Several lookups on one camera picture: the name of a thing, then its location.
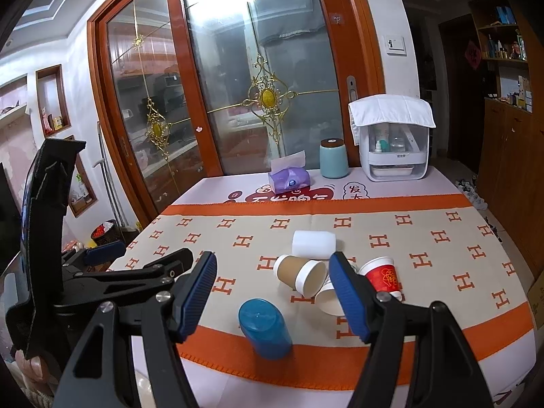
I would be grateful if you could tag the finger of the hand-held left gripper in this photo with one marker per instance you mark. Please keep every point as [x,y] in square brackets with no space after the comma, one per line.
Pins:
[104,253]
[140,274]

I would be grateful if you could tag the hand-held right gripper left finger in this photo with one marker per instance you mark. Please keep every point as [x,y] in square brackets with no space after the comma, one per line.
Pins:
[196,295]

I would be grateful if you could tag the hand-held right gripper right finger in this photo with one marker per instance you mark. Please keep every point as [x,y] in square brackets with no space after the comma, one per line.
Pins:
[346,297]

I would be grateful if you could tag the brown paper cup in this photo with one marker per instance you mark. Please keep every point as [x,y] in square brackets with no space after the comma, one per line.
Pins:
[297,273]

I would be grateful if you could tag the white paper cup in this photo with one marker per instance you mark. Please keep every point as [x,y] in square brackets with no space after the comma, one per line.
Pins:
[328,299]

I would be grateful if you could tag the red paper cup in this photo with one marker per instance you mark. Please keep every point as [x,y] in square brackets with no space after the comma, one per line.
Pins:
[382,278]

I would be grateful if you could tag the white plastic cup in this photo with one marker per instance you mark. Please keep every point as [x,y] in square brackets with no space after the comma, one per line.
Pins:
[314,243]

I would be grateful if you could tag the blue plastic cup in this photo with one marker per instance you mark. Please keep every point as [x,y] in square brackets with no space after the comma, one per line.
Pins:
[265,329]

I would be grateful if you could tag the person's left hand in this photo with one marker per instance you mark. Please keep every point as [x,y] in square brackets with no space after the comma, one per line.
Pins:
[30,364]

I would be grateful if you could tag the dark trash bin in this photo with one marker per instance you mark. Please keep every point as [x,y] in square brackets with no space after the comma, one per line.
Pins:
[106,236]

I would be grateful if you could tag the orange patterned blanket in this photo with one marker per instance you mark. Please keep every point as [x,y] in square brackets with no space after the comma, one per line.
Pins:
[425,238]

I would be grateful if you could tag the printed white tablecloth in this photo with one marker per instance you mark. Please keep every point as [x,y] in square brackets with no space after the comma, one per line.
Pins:
[238,187]

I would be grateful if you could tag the purple tissue pack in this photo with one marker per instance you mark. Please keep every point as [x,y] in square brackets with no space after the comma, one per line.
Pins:
[289,180]

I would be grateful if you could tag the teal canister with brown lid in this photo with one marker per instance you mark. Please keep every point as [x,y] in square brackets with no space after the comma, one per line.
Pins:
[334,159]

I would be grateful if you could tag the white storage box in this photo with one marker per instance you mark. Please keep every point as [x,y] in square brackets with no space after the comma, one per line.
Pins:
[393,157]

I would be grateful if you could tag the wooden sliding glass door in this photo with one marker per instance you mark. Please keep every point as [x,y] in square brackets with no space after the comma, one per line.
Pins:
[140,93]
[272,51]

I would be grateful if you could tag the cardboard box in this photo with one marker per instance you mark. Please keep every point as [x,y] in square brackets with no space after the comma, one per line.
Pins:
[536,301]

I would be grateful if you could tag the white folded towel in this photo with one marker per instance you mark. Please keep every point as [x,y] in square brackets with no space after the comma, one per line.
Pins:
[391,110]

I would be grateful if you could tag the wooden shelf cabinet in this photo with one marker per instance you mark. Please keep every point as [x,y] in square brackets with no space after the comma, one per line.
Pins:
[510,157]

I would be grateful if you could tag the red door ornament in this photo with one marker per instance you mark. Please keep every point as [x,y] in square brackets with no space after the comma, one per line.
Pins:
[472,53]

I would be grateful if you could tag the wall niche shelf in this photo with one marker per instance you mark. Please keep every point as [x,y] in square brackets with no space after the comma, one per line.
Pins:
[80,178]
[52,102]

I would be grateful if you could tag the white light switch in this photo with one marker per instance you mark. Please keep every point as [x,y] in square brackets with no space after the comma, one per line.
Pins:
[396,45]

